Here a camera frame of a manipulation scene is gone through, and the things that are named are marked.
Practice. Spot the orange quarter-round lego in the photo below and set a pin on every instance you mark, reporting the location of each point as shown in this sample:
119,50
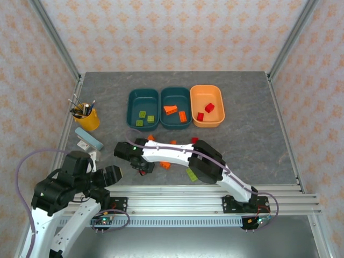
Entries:
150,137

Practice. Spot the red lego brick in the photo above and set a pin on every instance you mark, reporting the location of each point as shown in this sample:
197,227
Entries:
209,107
200,116

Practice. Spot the orange lego brick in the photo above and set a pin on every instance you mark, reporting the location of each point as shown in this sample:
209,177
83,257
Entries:
165,165

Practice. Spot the small circuit board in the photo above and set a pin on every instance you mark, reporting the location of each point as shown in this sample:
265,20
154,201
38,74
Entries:
259,221
103,220

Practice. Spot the opaque green 2x2 lego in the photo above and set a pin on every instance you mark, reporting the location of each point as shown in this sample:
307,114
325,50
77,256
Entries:
150,119

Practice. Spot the light blue oblong case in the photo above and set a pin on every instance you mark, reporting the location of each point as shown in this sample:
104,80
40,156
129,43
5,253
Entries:
88,138

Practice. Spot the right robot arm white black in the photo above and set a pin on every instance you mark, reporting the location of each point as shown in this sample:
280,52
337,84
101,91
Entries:
166,154

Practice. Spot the yellow pen cup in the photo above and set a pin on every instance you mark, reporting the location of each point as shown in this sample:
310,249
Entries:
88,122

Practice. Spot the aluminium extrusion beam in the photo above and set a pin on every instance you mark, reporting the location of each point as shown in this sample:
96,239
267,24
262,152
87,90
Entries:
174,199

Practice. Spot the red 2x4 lego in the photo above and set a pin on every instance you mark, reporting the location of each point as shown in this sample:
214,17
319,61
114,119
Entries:
195,140
143,172

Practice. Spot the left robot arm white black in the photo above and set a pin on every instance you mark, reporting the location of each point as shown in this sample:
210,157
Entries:
80,223

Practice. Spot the large orange slope lego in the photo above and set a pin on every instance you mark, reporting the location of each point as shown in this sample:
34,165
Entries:
170,109

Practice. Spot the translucent green 2x2 lego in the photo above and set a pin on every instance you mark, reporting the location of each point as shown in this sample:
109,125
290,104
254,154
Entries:
139,123
142,114

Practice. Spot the white card red print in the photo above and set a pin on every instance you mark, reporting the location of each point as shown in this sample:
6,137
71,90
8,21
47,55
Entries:
84,145

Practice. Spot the black marker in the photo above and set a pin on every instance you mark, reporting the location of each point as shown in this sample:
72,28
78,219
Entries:
75,111

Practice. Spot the bright green 2x4 lego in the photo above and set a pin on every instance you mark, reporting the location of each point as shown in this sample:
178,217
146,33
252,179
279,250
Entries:
191,175

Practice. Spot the silver pen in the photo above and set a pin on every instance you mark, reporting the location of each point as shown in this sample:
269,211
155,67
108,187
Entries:
86,108

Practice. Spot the teal container with orange legos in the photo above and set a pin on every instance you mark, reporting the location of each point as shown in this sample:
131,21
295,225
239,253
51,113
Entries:
172,95

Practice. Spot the small orange curved lego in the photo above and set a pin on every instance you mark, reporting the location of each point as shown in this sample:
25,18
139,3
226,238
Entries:
173,142

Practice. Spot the white thin stick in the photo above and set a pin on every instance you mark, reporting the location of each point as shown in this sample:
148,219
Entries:
78,100
73,102

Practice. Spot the blue capped pen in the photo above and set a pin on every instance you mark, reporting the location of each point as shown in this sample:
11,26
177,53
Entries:
92,106

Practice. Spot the aluminium table side rail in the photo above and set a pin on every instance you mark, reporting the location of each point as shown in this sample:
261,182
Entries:
285,134
68,126

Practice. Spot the orange 2x4 lego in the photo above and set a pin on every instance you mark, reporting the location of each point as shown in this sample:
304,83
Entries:
182,116

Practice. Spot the teal container with green legos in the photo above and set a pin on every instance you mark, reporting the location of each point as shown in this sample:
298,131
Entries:
142,102

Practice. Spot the aluminium frame post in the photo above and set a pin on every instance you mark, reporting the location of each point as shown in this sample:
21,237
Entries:
293,40
53,40

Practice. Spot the orange plastic container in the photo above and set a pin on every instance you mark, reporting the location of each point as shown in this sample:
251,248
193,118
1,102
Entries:
207,94

